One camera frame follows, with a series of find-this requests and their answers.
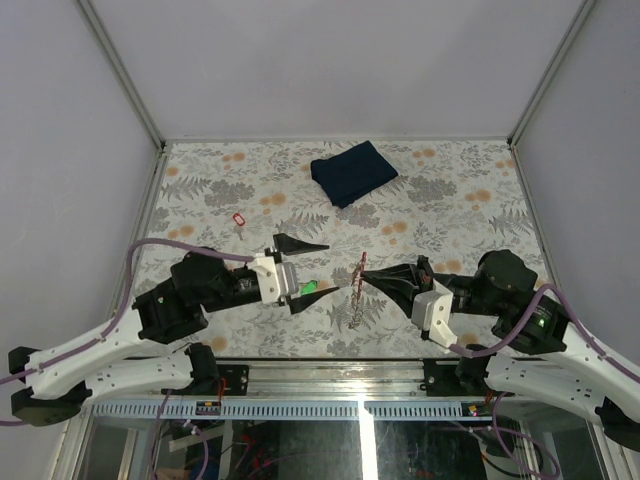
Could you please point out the right aluminium frame post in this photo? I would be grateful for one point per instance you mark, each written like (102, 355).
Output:
(577, 24)

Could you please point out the aluminium table edge rail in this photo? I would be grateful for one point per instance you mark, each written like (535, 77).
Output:
(331, 379)

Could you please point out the steel key holder red handle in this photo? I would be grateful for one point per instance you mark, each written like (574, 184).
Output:
(356, 294)

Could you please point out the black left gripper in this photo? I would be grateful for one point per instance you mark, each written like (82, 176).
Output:
(288, 246)

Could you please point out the folded dark blue cloth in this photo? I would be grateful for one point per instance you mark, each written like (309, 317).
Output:
(350, 175)

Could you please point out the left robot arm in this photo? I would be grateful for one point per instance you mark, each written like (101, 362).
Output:
(147, 345)

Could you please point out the aluminium frame post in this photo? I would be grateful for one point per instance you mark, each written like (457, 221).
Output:
(577, 24)
(104, 42)

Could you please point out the perforated cable duct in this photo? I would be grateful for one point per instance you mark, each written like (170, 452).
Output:
(325, 410)

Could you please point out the key with red tag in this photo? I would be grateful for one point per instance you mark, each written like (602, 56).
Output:
(239, 227)

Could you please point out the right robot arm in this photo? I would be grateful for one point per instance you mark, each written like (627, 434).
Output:
(514, 337)

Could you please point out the key with green tag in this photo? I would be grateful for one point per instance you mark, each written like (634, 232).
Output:
(309, 287)

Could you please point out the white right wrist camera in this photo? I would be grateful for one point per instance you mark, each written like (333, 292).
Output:
(431, 313)

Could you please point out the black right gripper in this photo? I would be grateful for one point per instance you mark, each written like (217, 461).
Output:
(403, 273)

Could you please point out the left aluminium frame post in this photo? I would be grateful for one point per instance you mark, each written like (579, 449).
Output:
(104, 42)

